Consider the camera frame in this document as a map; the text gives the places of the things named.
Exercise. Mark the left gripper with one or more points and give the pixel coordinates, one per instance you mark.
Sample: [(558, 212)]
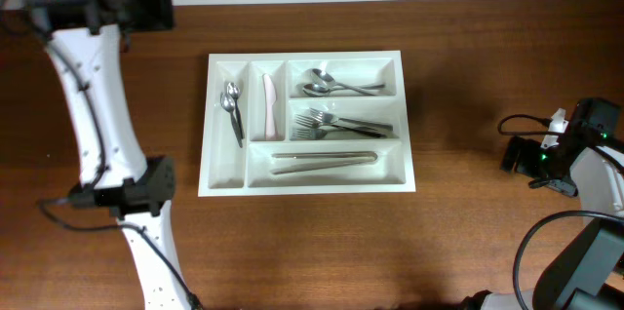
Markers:
[(159, 6)]

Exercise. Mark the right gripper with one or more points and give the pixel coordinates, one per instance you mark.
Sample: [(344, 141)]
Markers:
[(515, 157)]

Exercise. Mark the small teaspoon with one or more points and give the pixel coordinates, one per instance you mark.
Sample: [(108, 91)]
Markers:
[(227, 103), (234, 91)]

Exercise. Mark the white plastic butter knife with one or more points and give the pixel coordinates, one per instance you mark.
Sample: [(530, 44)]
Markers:
[(270, 93)]

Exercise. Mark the large silver spoon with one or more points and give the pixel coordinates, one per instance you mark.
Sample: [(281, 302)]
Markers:
[(317, 90), (325, 80)]

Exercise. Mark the silver fork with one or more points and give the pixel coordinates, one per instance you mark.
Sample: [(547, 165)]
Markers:
[(326, 117), (314, 134), (311, 123)]

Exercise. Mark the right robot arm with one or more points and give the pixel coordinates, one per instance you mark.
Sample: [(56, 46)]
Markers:
[(580, 157)]

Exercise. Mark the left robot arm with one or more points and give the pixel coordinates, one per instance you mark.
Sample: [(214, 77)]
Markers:
[(84, 40)]

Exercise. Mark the white plastic cutlery tray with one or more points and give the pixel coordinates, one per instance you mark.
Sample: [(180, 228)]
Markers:
[(228, 170)]

